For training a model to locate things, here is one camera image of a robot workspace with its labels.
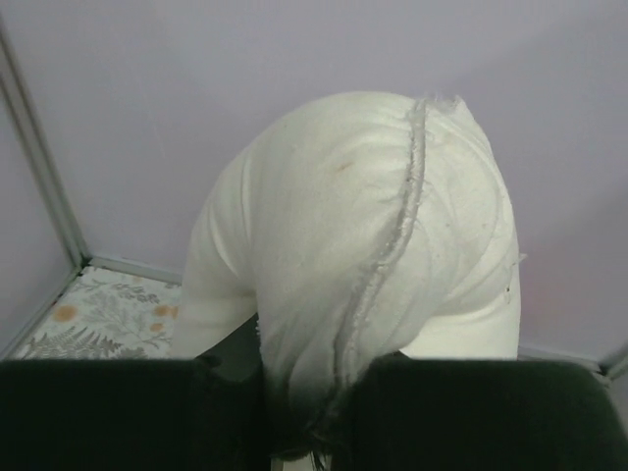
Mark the floral table mat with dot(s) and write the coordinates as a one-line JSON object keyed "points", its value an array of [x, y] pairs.
{"points": [[107, 315]]}

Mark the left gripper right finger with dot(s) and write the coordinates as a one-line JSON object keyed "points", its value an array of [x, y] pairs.
{"points": [[460, 415]]}

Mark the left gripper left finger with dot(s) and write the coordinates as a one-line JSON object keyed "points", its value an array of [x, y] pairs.
{"points": [[196, 414]]}

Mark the white pillow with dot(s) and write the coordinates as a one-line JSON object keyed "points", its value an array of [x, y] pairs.
{"points": [[358, 225]]}

